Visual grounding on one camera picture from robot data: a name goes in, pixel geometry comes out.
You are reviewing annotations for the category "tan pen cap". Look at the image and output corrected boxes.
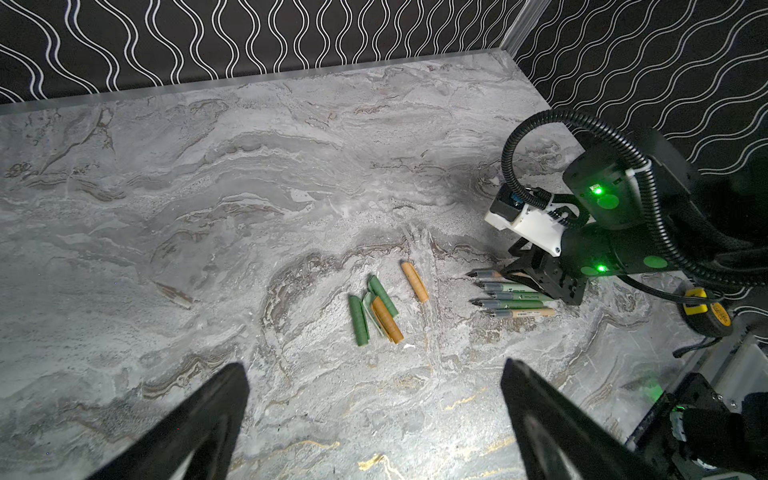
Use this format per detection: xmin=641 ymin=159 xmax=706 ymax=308
xmin=372 ymin=297 xmax=404 ymax=344

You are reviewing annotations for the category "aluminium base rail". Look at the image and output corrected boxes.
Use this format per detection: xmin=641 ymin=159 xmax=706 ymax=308
xmin=626 ymin=334 xmax=767 ymax=479

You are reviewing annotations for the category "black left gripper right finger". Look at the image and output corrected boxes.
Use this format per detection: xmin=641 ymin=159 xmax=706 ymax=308
xmin=500 ymin=359 xmax=660 ymax=479

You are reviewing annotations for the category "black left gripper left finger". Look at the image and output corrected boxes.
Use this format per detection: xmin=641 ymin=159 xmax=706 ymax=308
xmin=90 ymin=362 xmax=249 ymax=479

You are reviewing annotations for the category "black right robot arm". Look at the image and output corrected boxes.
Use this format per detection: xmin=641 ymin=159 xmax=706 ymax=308
xmin=485 ymin=109 xmax=767 ymax=479

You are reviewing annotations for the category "yellow black tape measure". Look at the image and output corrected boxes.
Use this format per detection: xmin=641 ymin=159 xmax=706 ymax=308
xmin=678 ymin=302 xmax=733 ymax=338

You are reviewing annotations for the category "dark green pen cap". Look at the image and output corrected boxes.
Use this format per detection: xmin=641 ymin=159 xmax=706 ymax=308
xmin=348 ymin=295 xmax=370 ymax=346

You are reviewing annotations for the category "dark green pen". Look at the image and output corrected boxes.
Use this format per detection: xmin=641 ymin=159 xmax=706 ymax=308
xmin=488 ymin=291 xmax=552 ymax=302

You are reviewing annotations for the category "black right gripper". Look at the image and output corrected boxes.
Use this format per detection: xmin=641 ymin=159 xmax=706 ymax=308
xmin=502 ymin=239 xmax=587 ymax=305

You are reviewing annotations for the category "light green pen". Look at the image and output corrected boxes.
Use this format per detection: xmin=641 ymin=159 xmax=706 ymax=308
xmin=477 ymin=282 xmax=539 ymax=293

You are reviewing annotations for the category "tan pen cap apart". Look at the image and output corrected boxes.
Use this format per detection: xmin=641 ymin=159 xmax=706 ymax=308
xmin=400 ymin=261 xmax=429 ymax=303

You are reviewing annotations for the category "light green pen cap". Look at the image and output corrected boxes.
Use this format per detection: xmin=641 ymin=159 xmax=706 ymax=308
xmin=362 ymin=291 xmax=388 ymax=338

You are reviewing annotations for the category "tan pen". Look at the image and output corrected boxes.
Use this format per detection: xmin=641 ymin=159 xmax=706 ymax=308
xmin=488 ymin=308 xmax=556 ymax=318
xmin=467 ymin=269 xmax=506 ymax=282

